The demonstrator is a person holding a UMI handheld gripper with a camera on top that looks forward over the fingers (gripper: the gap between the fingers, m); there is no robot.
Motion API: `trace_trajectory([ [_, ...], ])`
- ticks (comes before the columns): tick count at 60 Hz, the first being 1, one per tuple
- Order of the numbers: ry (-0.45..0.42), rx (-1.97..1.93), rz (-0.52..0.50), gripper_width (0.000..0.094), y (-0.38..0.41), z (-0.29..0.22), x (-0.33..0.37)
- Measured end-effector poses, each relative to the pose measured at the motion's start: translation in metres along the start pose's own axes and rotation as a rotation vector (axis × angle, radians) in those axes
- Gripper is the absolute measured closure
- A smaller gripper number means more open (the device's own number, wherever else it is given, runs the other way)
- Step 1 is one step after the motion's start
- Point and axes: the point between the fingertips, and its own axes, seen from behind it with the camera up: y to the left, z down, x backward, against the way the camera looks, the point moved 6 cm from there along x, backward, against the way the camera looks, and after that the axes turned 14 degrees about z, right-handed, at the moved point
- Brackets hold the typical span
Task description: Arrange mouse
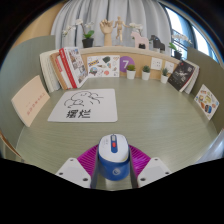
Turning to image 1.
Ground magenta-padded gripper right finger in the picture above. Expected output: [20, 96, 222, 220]
[128, 144, 173, 189]

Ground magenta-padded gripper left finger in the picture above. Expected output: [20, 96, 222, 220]
[55, 144, 101, 190]

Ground blue and white computer mouse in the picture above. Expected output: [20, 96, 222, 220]
[97, 133, 131, 182]

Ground white cartoon-print mouse pad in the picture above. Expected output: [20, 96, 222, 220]
[47, 88, 119, 123]

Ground beige booklet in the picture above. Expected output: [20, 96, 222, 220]
[10, 74, 51, 128]

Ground white food sticker card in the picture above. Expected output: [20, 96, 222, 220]
[193, 83, 220, 121]

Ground small plant, white pot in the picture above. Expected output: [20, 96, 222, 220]
[125, 64, 137, 80]
[160, 67, 170, 85]
[141, 65, 152, 81]

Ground brown kraft book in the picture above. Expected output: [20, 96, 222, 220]
[49, 51, 73, 91]

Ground dark cover book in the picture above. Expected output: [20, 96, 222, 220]
[167, 60, 197, 93]

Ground thick white book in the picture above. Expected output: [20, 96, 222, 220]
[46, 50, 63, 92]
[39, 49, 56, 94]

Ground red photo-cover book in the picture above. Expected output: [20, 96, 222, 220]
[58, 46, 89, 89]

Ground white sticker sheet card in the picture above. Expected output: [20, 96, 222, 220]
[86, 55, 121, 79]

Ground purple round sign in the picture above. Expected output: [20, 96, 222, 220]
[119, 55, 136, 74]

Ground wooden desk ledge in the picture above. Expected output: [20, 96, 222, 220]
[78, 45, 184, 81]

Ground small white orchid, black pot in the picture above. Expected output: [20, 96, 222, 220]
[168, 32, 193, 61]

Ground black wooden horse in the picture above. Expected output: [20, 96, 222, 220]
[148, 34, 166, 53]

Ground pink wooden horse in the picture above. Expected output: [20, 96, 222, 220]
[130, 31, 150, 50]

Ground large white orchid, black pot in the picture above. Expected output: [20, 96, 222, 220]
[61, 19, 96, 49]

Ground white orchid flowers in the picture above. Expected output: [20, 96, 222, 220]
[129, 22, 145, 38]

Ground wooden artist mannequin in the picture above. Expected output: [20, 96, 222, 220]
[112, 15, 129, 46]

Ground grey curtain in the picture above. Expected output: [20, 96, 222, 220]
[50, 0, 173, 51]

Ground white wall socket plate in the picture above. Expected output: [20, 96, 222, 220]
[164, 60, 176, 74]
[150, 57, 164, 71]

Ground window with dark frame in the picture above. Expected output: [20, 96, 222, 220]
[163, 4, 222, 64]

